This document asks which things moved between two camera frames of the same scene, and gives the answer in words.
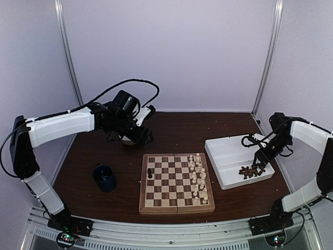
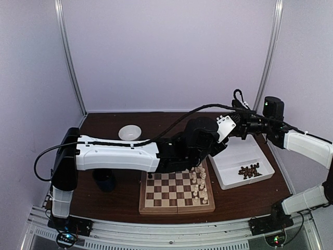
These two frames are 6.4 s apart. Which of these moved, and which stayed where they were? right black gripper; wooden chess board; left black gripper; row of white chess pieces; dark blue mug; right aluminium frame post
Moved: right black gripper; left black gripper
Stayed: row of white chess pieces; wooden chess board; dark blue mug; right aluminium frame post
